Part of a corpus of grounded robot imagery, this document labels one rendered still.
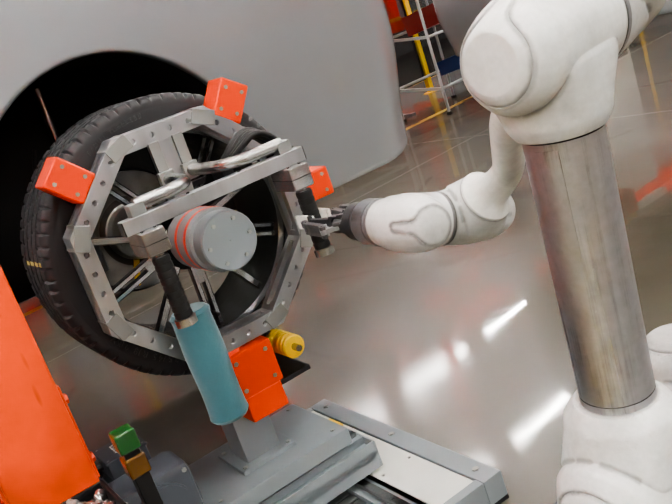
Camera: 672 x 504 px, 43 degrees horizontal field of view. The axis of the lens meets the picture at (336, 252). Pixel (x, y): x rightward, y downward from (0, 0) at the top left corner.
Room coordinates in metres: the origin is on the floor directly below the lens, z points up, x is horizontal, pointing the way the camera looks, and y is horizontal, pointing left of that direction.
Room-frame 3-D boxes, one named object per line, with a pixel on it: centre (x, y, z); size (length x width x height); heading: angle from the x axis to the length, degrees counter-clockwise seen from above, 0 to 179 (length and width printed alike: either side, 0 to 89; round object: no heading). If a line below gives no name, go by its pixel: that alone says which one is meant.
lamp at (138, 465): (1.40, 0.46, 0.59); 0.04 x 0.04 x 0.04; 29
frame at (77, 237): (1.87, 0.28, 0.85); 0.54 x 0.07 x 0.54; 119
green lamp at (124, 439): (1.40, 0.46, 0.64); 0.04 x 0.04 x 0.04; 29
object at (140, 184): (2.24, 0.49, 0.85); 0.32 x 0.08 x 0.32; 119
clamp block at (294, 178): (1.78, 0.04, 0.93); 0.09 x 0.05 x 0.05; 29
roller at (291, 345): (2.02, 0.23, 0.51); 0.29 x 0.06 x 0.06; 29
